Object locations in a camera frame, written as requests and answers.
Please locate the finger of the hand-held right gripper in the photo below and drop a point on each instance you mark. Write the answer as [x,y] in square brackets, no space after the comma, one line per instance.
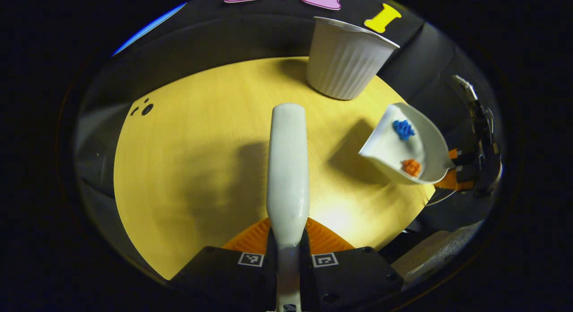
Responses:
[454,181]
[465,157]

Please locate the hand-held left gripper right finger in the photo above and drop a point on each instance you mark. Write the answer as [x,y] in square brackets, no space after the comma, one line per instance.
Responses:
[353,276]

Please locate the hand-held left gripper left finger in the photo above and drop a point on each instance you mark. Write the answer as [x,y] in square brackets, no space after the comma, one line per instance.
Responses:
[224,276]

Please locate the orange paper trash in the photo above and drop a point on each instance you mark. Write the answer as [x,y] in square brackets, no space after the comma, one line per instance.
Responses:
[411,167]

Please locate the grey plastic dustpan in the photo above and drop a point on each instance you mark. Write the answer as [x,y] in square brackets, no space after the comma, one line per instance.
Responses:
[403,146]

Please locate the blue paper trash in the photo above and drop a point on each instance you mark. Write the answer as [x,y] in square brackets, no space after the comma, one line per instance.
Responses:
[404,129]

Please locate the small grey broom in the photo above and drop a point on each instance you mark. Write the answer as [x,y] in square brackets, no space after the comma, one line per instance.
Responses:
[288,177]

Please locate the white ribbed garbage bin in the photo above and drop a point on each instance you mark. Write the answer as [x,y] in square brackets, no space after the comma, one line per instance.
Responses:
[347,61]

